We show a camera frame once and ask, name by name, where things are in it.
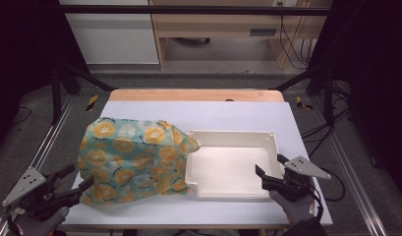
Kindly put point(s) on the green orange-print cloth bag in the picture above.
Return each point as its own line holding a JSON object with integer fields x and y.
{"x": 133, "y": 157}

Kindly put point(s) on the light wooden desk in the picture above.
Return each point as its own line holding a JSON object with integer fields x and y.
{"x": 215, "y": 26}

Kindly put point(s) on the person's left hand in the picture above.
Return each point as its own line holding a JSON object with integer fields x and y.
{"x": 36, "y": 226}

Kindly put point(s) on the wooden table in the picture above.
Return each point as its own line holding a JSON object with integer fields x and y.
{"x": 188, "y": 95}

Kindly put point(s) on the black horizontal frame bar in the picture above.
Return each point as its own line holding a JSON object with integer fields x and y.
{"x": 188, "y": 10}

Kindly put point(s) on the black metal stand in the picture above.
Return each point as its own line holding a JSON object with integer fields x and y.
{"x": 328, "y": 98}
{"x": 57, "y": 98}

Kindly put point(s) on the aluminium floor rail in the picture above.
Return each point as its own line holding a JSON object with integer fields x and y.
{"x": 46, "y": 144}
{"x": 349, "y": 170}

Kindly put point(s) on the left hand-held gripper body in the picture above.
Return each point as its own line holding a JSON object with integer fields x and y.
{"x": 28, "y": 187}

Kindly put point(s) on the white cabinet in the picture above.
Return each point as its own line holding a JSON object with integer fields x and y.
{"x": 113, "y": 36}

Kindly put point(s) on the person's right hand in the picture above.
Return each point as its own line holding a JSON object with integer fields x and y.
{"x": 295, "y": 208}

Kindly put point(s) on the black curtain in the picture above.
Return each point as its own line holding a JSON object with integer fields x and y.
{"x": 21, "y": 49}
{"x": 375, "y": 65}

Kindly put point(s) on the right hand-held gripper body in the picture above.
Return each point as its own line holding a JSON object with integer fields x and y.
{"x": 300, "y": 168}

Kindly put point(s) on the white plastic tray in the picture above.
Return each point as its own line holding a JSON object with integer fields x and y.
{"x": 221, "y": 164}

